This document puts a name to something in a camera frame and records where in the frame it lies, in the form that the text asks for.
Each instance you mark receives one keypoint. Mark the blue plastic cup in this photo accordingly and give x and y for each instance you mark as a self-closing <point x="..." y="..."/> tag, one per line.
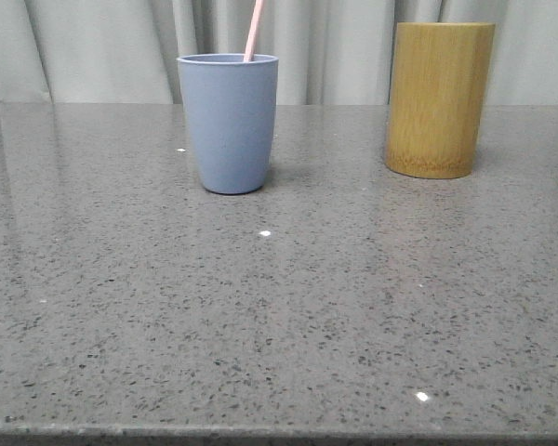
<point x="229" y="107"/>

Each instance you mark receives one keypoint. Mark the bamboo wooden holder cup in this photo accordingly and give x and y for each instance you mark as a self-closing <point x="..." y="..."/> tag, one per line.
<point x="438" y="85"/>

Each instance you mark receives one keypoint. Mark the grey pleated curtain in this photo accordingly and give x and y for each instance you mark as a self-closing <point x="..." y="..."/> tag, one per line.
<point x="330" y="52"/>

